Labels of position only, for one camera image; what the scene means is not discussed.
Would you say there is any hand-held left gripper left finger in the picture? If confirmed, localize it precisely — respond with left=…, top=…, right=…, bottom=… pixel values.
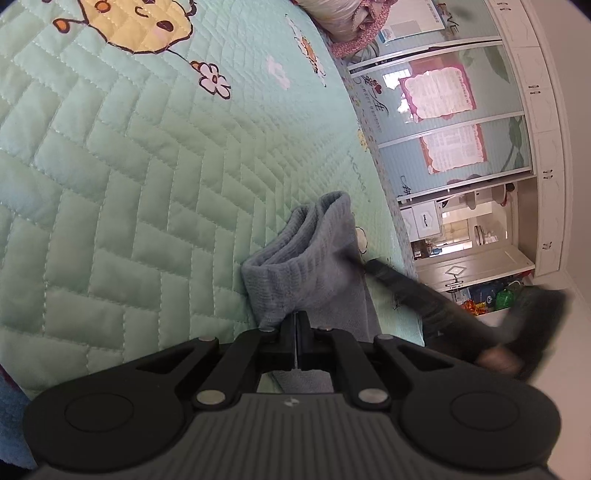
left=136, top=311, right=296, bottom=411

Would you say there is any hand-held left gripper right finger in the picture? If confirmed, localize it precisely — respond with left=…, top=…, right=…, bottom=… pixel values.
left=298, top=311, right=460, bottom=411

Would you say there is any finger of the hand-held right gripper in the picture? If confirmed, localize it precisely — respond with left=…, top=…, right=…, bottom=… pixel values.
left=365, top=258, right=467, bottom=337

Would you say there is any person's right hand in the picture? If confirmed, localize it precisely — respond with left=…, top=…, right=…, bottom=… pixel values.
left=475, top=344, right=525, bottom=376

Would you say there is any pile of colourful bags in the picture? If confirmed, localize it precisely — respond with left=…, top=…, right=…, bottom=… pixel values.
left=459, top=281, right=525, bottom=317

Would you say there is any white drawer cabinet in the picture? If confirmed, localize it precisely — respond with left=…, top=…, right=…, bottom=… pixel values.
left=399, top=199, right=441, bottom=247

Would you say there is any white room door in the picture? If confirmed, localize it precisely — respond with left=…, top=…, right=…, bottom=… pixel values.
left=422, top=244, right=536, bottom=296

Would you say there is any pink-framed paper poster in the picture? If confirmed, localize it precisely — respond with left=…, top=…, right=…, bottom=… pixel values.
left=419, top=124, right=488, bottom=175
left=398, top=66, right=477, bottom=123

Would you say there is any sliding door wardrobe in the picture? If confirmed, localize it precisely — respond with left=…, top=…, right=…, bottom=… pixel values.
left=342, top=0, right=578, bottom=278

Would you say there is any mint green bee-print quilt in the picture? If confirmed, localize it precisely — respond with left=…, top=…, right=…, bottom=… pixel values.
left=0, top=0, right=426, bottom=402

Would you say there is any grey green cloth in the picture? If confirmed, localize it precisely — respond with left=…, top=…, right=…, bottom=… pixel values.
left=348, top=44, right=384, bottom=65

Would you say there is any blue white poster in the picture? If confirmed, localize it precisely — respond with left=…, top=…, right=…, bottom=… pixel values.
left=381, top=0, right=444, bottom=44

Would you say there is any blue cloth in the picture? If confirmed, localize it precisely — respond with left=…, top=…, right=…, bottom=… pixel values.
left=0, top=364, right=40, bottom=469

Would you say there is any pink floral duvet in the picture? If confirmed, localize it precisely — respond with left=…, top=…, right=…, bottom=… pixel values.
left=295, top=0, right=393, bottom=58

